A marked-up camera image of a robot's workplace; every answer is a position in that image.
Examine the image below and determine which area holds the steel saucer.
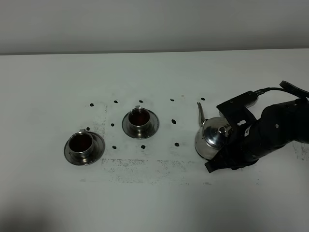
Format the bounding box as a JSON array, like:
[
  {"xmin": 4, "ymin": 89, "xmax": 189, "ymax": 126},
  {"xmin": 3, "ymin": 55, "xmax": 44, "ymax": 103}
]
[
  {"xmin": 122, "ymin": 110, "xmax": 159, "ymax": 139},
  {"xmin": 64, "ymin": 131, "xmax": 105, "ymax": 166}
]

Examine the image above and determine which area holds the steel teacup near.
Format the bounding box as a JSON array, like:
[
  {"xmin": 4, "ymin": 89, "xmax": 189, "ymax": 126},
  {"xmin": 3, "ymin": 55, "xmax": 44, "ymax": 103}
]
[{"xmin": 65, "ymin": 130, "xmax": 94, "ymax": 165}]

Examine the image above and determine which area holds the steel saucer near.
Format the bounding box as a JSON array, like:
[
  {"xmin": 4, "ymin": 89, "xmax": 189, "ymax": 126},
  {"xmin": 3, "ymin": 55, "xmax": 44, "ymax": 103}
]
[{"xmin": 64, "ymin": 131, "xmax": 105, "ymax": 166}]

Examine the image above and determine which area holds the steel teacup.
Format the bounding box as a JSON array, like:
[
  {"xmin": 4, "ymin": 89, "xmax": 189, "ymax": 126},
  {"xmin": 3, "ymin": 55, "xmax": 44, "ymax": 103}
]
[
  {"xmin": 128, "ymin": 106, "xmax": 150, "ymax": 133},
  {"xmin": 65, "ymin": 130, "xmax": 94, "ymax": 165}
]

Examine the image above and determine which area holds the steel teacup far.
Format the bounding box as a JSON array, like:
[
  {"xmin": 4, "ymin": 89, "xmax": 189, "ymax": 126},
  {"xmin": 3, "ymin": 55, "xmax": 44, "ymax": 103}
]
[{"xmin": 128, "ymin": 106, "xmax": 150, "ymax": 133}]

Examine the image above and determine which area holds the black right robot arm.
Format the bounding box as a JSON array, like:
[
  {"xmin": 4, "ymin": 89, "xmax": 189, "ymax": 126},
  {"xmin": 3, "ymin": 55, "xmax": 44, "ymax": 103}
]
[{"xmin": 205, "ymin": 98, "xmax": 309, "ymax": 173}]

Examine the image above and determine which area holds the steel saucer far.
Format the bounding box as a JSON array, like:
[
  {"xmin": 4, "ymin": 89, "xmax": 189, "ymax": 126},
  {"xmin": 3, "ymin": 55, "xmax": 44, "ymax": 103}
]
[{"xmin": 122, "ymin": 110, "xmax": 159, "ymax": 139}]

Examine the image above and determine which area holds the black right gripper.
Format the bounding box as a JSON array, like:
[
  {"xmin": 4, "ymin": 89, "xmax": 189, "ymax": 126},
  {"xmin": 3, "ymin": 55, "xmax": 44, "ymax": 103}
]
[{"xmin": 205, "ymin": 120, "xmax": 261, "ymax": 173}]

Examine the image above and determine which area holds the stainless steel teapot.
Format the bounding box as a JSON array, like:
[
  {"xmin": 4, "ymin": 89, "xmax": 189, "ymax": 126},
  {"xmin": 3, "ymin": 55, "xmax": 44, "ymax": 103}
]
[{"xmin": 195, "ymin": 102, "xmax": 231, "ymax": 160}]

